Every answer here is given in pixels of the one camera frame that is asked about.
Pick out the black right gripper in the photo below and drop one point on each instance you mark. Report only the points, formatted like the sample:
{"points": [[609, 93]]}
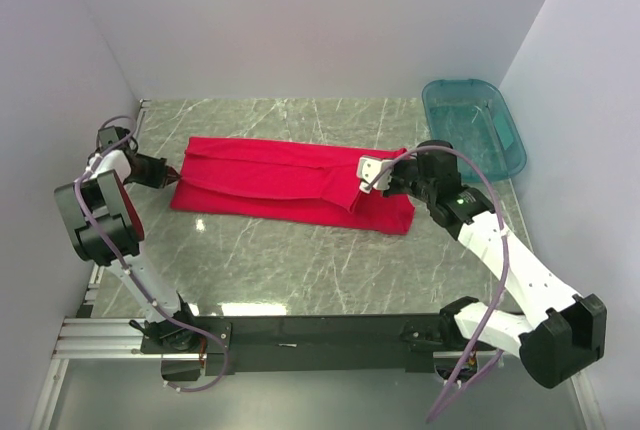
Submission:
{"points": [[393, 187]]}

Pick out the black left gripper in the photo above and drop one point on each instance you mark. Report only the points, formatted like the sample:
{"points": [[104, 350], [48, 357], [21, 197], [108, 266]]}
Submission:
{"points": [[163, 175]]}

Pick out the red t shirt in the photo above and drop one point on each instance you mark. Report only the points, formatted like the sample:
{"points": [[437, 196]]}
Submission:
{"points": [[298, 182]]}

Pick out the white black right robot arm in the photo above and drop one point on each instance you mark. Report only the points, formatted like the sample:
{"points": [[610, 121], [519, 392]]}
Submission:
{"points": [[554, 330]]}

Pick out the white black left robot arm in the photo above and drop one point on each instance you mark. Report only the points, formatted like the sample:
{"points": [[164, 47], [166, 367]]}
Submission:
{"points": [[168, 320]]}

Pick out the teal plastic bin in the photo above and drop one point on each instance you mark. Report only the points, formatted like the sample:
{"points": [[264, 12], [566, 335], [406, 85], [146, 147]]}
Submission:
{"points": [[473, 116]]}

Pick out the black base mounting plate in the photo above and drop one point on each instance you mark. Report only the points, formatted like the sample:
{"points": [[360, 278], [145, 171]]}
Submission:
{"points": [[312, 343]]}

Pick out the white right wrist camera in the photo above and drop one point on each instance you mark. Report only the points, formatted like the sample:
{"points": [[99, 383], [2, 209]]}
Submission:
{"points": [[373, 174]]}

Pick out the aluminium front rail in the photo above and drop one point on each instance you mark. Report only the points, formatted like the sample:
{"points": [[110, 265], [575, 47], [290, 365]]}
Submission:
{"points": [[87, 338]]}

